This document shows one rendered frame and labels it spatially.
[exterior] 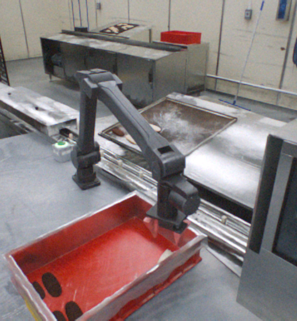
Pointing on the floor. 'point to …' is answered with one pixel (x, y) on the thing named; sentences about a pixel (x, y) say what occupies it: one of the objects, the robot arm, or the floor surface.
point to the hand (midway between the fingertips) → (166, 238)
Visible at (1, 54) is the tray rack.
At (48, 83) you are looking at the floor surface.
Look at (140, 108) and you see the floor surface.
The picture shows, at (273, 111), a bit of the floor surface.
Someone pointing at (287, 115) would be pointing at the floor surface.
